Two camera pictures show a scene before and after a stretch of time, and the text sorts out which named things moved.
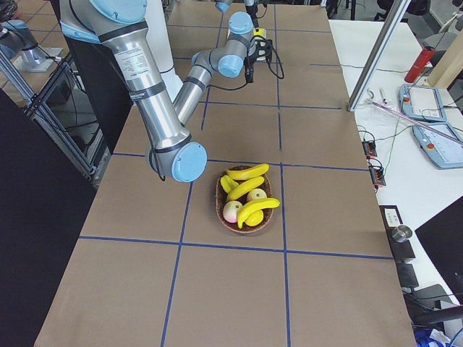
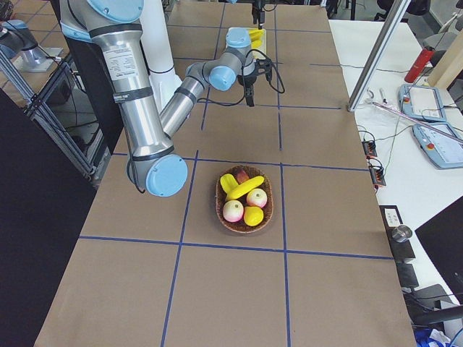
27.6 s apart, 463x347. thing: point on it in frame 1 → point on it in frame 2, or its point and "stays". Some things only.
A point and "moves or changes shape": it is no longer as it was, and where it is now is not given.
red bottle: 422,60 stays
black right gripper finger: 247,74 → 249,96
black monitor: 442,237 stays
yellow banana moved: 247,173 moves or changes shape
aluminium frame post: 378,56 stays
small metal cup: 401,233 stays
